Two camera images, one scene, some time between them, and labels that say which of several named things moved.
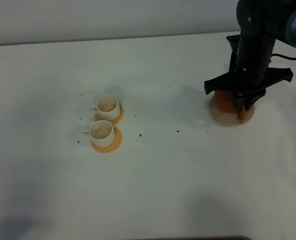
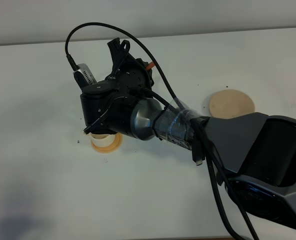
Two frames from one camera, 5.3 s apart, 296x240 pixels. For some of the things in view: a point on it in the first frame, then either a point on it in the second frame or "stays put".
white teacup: (102, 133) stays put
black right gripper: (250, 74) -> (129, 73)
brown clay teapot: (225, 102) -> (150, 65)
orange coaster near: (115, 146) stays put
